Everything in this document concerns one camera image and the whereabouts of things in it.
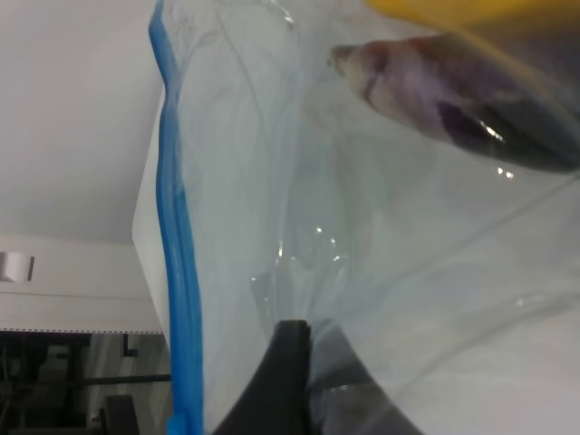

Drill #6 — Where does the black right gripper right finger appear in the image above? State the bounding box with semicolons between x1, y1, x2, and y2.
307;322;421;435

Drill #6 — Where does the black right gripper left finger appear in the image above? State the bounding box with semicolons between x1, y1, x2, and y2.
215;320;310;435

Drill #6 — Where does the clear zip bag blue seal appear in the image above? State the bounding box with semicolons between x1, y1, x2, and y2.
133;1;579;434

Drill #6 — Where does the purple eggplant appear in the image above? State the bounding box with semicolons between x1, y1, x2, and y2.
328;35;579;173

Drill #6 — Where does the yellow pear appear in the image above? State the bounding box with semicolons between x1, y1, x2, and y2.
372;1;579;137

